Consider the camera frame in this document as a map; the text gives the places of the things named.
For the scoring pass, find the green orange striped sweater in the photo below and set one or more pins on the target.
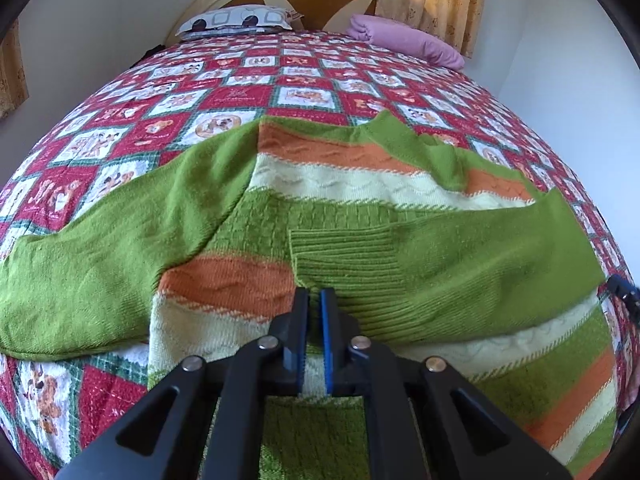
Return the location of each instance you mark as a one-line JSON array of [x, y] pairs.
[[125, 249]]

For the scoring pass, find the red patchwork bear bedspread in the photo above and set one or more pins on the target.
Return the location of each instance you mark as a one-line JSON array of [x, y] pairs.
[[335, 80]]

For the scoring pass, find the orange side window curtain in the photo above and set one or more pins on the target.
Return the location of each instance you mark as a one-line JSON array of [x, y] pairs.
[[13, 87]]

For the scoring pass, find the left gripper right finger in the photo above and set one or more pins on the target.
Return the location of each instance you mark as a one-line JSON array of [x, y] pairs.
[[424, 420]]

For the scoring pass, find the white black patterned pillow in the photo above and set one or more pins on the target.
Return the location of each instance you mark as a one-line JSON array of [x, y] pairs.
[[245, 16]]

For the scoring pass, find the pink folded blanket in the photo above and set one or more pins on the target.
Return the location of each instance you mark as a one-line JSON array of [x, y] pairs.
[[401, 38]]

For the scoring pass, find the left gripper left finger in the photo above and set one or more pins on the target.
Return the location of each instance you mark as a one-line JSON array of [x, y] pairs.
[[204, 420]]

